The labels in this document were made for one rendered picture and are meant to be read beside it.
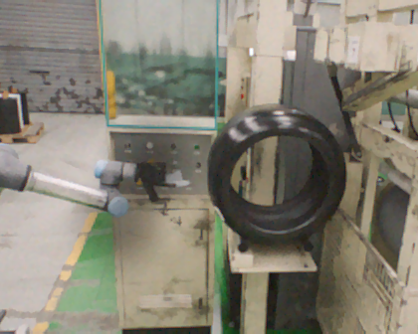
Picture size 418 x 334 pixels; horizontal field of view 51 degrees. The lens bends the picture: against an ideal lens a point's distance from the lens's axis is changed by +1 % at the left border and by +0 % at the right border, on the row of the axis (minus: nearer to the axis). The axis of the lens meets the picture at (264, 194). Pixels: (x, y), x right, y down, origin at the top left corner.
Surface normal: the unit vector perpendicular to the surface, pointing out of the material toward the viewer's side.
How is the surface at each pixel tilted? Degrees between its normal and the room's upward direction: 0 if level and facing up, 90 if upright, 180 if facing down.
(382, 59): 90
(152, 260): 90
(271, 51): 90
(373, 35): 90
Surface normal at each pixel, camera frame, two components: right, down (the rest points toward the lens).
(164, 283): 0.13, 0.33
